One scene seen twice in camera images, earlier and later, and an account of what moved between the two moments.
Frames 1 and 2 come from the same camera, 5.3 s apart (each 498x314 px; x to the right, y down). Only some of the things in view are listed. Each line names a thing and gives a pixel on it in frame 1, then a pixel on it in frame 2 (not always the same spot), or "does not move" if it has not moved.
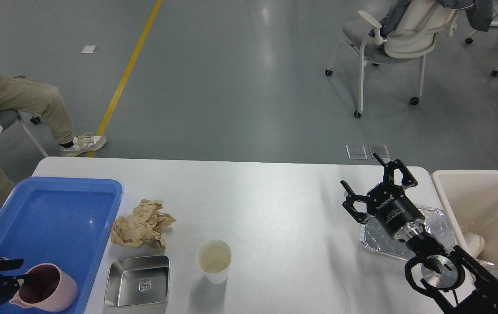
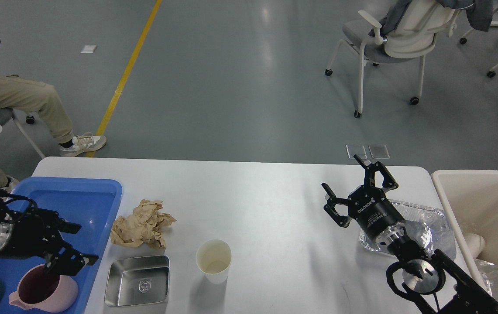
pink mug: (46, 288) does not move
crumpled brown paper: (143, 227) does not move
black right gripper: (388, 205) to (368, 206)
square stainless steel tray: (137, 280) does not move
